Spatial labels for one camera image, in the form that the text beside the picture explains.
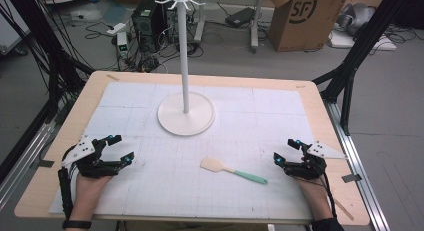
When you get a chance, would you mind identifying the white grid mat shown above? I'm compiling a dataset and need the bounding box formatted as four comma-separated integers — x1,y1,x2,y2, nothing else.
48,81,316,221

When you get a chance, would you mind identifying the thin black cable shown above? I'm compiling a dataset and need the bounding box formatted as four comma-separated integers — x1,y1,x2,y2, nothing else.
320,172,338,219

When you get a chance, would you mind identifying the black braided cable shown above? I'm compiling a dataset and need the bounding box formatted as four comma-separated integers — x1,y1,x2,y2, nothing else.
57,166,74,220

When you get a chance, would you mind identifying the white device with green display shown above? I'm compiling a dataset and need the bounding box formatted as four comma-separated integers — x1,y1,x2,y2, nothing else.
116,31,130,59

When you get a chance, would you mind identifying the white flat board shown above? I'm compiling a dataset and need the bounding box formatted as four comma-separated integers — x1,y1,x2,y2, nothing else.
327,30,398,52

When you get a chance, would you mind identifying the brown cardboard box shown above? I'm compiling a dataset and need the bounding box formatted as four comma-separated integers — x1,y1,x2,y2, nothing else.
267,0,352,53

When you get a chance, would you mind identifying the tangle of black floor cables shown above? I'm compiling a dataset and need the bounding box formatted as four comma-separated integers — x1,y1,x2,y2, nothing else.
128,40,205,74

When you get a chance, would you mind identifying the thin wooden stick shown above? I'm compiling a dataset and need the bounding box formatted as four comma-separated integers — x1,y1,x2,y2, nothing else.
332,197,355,222

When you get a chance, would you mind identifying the person's black sleeve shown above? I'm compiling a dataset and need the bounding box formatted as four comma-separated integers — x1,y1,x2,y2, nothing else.
311,217,345,231

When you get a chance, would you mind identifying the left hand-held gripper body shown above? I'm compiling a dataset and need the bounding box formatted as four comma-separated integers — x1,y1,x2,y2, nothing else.
61,134,121,179

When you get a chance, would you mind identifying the spatula with green handle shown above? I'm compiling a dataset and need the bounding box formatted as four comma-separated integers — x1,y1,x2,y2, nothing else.
199,156,269,186

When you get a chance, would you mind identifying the aluminium rail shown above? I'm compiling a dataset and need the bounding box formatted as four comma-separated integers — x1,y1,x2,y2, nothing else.
0,120,58,210
323,100,392,231

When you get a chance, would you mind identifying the white stand leg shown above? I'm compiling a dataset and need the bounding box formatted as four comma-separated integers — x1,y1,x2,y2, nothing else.
249,0,265,54
192,3,207,44

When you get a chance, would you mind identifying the black frame with cables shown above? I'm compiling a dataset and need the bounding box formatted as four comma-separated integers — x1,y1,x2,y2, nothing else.
0,0,96,125

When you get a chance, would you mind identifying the white power strip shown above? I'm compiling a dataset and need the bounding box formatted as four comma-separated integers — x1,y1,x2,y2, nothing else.
106,22,127,37

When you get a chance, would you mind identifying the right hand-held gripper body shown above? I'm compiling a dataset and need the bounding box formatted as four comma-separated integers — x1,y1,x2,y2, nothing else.
283,141,349,181

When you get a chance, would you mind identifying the black wristband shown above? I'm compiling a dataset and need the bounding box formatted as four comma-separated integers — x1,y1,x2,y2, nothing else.
61,219,93,230

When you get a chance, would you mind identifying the flat black device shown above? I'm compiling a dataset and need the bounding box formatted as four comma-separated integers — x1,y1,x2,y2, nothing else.
224,6,257,29

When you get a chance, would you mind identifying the grey bag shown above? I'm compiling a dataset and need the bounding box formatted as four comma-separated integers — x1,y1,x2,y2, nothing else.
335,2,377,38

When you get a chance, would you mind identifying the person's right hand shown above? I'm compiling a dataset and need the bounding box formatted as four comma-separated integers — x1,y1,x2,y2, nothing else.
297,177,335,222

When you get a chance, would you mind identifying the black floor cable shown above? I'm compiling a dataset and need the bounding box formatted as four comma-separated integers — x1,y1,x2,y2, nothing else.
84,21,115,41

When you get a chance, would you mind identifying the white hook stand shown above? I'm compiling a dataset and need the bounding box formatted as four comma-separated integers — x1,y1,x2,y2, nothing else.
154,0,216,137

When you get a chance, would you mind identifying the black metal frame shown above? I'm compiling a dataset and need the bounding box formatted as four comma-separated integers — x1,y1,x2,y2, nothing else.
312,0,412,136

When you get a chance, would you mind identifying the person's left hand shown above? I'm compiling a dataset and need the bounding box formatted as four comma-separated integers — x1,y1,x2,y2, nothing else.
67,175,113,221

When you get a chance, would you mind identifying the black computer tower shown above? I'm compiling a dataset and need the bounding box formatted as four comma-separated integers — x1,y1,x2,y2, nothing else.
131,0,168,54

